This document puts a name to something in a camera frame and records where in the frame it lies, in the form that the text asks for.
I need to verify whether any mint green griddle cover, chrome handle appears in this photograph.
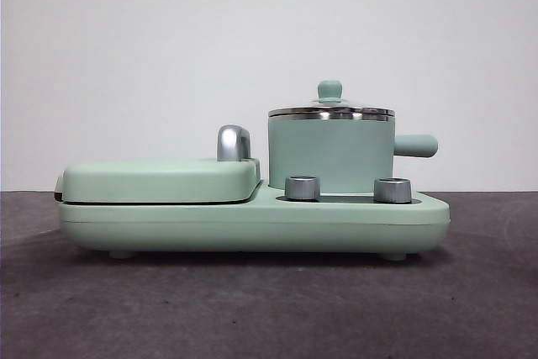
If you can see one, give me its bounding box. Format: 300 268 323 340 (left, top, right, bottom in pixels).
51 124 262 205

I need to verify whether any glass lid with green knob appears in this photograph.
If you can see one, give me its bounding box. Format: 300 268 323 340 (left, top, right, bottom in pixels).
268 78 396 119

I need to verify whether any mint green pot with handle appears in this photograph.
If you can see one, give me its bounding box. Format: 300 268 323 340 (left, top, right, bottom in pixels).
266 111 440 193

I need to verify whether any mint green breakfast machine base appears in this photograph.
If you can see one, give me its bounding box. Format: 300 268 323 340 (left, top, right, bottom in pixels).
57 177 451 261

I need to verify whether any silver control knob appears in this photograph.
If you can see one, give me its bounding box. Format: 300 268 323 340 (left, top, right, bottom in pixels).
372 177 413 204
283 174 322 202

